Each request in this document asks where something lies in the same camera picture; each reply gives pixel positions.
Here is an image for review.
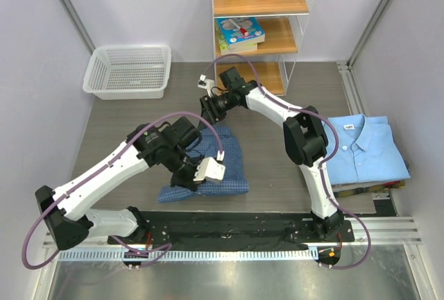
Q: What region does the red white marker pen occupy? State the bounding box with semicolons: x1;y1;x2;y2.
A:
229;19;249;36

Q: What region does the aluminium rail frame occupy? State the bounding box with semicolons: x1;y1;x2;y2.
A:
54;217;422;267

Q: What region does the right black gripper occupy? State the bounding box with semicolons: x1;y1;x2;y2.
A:
198;91;234;131

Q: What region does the dark blue checkered shirt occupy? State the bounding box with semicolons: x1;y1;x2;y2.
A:
157;125;250;203

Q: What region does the folded shirts pile underneath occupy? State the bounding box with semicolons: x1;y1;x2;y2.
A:
332;180;405;198

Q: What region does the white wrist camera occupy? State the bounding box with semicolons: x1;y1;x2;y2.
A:
197;74;216;97
194;151;226;182

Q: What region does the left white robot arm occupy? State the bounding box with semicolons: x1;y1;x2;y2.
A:
35;117;202;251

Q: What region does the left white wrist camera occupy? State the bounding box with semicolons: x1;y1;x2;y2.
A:
194;151;226;182

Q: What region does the green book underneath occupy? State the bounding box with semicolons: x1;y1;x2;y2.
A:
215;25;257;55

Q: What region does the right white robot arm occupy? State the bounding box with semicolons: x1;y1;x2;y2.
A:
198;67;344;241

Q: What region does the blue children's book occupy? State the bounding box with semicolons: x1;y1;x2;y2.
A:
216;17;266;49

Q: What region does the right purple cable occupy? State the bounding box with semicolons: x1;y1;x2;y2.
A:
205;53;372;272

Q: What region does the black mounting base plate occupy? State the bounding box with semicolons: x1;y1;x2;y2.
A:
103;209;356;245

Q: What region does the purple cable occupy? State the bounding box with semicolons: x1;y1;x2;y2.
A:
21;110;225;270
205;53;372;272

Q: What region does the folded light blue shirt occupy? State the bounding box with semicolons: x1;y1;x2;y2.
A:
327;114;410;185

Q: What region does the white wire wooden shelf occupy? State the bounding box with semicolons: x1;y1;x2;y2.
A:
212;0;315;95

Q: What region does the white plastic laundry basket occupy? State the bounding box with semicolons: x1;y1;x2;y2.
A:
83;44;172;100

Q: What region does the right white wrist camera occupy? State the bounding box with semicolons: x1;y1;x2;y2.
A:
197;74;216;97

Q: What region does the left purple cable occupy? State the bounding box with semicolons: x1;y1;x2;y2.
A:
21;110;225;270

